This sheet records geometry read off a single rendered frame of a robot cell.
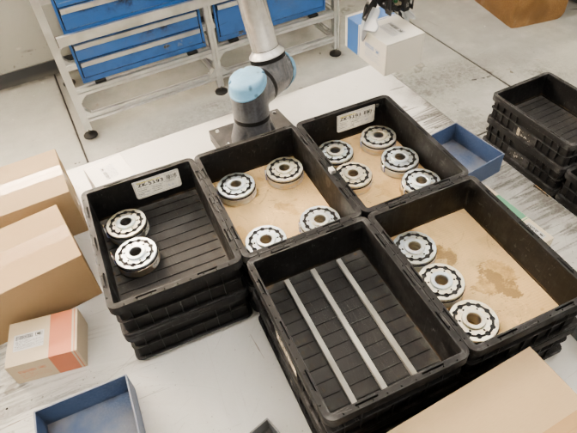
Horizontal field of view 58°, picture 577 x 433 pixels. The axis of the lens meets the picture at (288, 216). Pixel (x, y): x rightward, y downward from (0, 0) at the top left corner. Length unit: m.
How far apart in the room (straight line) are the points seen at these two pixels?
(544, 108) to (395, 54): 1.11
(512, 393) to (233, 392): 0.58
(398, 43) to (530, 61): 2.37
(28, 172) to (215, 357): 0.79
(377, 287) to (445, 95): 2.23
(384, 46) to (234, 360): 0.87
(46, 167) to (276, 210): 0.70
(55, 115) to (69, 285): 2.27
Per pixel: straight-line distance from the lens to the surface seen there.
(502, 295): 1.26
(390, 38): 1.46
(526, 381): 1.08
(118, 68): 3.16
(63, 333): 1.37
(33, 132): 3.52
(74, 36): 3.00
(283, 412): 1.22
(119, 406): 1.30
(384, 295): 1.21
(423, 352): 1.15
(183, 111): 3.31
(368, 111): 1.59
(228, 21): 3.25
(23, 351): 1.38
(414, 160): 1.49
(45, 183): 1.63
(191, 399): 1.26
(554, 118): 2.40
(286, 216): 1.37
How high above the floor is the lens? 1.82
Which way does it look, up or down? 46 degrees down
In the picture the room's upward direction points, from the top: 6 degrees counter-clockwise
